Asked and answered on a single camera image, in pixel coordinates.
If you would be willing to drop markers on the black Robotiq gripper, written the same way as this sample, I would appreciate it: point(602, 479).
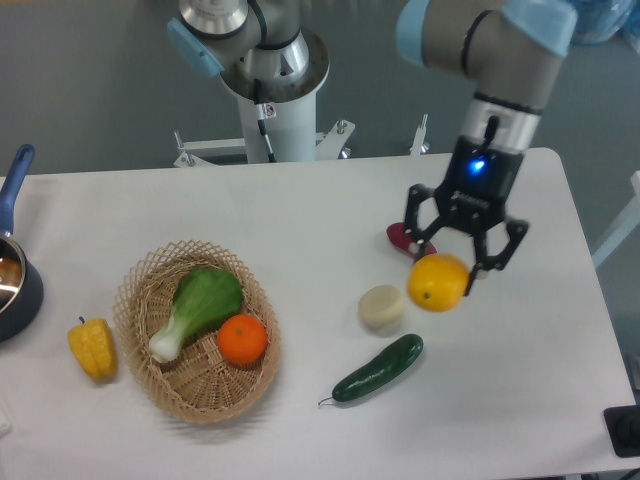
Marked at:
point(472, 199)

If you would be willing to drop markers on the yellow mango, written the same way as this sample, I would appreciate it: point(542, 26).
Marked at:
point(437, 282)

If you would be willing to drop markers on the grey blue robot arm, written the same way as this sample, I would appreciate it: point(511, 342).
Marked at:
point(512, 50)

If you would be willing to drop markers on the woven wicker basket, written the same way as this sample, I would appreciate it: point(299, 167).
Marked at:
point(200, 386)

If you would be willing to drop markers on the purple sweet potato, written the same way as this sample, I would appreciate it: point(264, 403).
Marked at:
point(402, 241)

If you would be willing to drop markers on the beige round bun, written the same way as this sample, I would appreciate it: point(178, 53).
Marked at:
point(381, 306)

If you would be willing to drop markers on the green cucumber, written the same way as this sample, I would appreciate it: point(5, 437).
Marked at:
point(385, 367)

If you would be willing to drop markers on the black device at corner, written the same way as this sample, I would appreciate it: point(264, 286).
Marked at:
point(622, 424)

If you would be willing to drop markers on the blue plastic bag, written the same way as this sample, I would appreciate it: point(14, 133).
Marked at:
point(599, 20)

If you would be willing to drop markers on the orange tangerine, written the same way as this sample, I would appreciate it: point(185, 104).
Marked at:
point(242, 339)

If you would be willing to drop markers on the green bok choy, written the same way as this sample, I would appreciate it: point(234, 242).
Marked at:
point(205, 298)

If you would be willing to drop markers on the yellow bell pepper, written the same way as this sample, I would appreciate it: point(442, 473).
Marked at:
point(92, 344)

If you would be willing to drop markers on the dark blue saucepan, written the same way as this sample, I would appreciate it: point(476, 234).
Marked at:
point(22, 290)

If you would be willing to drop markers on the white frame leg right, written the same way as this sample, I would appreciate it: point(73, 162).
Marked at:
point(620, 228)

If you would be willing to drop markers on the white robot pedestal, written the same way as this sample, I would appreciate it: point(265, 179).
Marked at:
point(276, 90)

